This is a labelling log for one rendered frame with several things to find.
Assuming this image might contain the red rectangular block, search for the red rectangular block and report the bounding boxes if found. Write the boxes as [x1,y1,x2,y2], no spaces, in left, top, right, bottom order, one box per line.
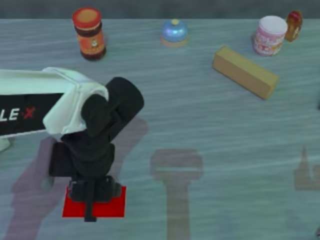
[61,185,127,219]

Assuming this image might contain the red-lidded sauce jar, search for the red-lidded sauce jar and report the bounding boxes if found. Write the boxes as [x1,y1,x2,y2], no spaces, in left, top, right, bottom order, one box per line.
[71,7,107,62]

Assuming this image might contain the blue service bell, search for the blue service bell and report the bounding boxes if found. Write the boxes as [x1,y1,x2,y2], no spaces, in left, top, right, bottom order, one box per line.
[160,18,190,48]

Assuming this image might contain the tan wooden block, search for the tan wooden block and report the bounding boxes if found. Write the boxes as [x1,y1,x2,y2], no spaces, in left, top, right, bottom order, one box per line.
[212,45,280,101]

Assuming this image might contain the pink and white cup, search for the pink and white cup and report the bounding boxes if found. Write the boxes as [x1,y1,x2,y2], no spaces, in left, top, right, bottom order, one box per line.
[252,15,288,57]

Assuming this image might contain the small amber bottle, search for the small amber bottle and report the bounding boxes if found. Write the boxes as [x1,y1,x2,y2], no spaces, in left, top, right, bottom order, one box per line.
[284,10,304,43]

